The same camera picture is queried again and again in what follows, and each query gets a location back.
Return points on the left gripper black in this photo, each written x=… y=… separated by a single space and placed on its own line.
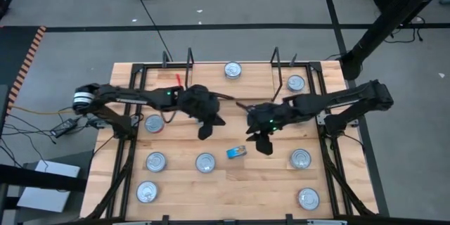
x=198 y=102

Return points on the black aluminium rig frame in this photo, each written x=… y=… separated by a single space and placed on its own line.
x=154 y=66

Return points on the silver lid seafood can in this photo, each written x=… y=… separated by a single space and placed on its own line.
x=156 y=161

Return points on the black mat orange striped edge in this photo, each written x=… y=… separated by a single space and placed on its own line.
x=17 y=52

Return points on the red label seafood can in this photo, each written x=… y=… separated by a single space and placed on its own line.
x=308 y=198

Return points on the teal label seafood can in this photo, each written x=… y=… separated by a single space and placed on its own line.
x=147 y=191

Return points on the blue white label tuna can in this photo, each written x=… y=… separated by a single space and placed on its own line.
x=295 y=83
x=300 y=158

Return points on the red can nutrition facts label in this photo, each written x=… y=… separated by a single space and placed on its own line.
x=154 y=123

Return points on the white flat box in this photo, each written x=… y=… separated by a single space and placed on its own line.
x=49 y=191

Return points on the black desk bar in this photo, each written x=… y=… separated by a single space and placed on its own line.
x=35 y=178

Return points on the bright blue label tuna can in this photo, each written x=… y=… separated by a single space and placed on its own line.
x=236 y=152

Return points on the red can with barcode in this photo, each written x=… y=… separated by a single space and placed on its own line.
x=205 y=162

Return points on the dark blue label can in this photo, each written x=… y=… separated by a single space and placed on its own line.
x=232 y=70

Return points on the black power brick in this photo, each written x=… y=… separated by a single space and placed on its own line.
x=64 y=127

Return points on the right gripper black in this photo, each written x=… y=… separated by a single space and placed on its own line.
x=265 y=116

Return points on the wooden shelf with black frame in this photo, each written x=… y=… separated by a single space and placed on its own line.
x=253 y=88

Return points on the white paper scrap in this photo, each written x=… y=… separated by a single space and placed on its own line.
x=442 y=75

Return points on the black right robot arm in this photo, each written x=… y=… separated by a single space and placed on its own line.
x=334 y=100

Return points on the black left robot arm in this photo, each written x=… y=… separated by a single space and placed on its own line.
x=140 y=95

